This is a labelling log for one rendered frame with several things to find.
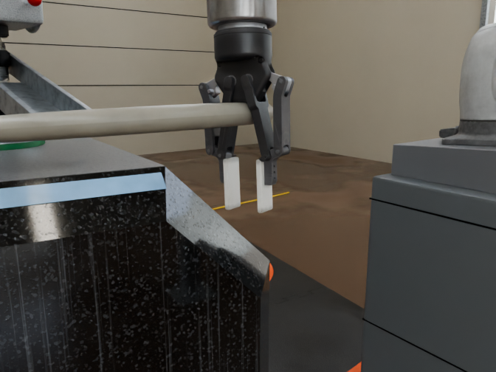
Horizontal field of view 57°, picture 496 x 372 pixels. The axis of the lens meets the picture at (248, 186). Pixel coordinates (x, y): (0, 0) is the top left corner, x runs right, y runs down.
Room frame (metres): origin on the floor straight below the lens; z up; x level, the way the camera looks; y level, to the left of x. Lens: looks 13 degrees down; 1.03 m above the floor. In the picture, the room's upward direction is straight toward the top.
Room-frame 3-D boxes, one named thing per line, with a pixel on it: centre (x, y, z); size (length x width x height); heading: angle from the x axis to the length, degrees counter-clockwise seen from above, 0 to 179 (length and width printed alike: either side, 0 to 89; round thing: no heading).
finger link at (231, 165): (0.62, 0.02, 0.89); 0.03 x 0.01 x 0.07; 149
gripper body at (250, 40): (0.62, 0.01, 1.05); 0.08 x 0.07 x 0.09; 59
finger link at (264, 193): (0.59, -0.02, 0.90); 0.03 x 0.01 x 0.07; 149
